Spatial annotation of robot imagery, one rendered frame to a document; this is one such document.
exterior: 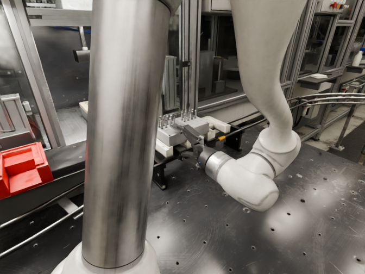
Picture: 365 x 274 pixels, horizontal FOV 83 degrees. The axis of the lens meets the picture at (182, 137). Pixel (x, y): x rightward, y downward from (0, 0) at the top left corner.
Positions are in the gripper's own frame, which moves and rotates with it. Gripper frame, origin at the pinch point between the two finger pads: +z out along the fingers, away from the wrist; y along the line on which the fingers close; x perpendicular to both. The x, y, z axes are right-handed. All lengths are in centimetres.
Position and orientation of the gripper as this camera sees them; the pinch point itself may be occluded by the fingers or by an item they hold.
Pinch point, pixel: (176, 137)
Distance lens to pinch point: 81.6
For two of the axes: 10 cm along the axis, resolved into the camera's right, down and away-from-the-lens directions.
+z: -6.1, -4.1, 6.8
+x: -7.9, 2.9, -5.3
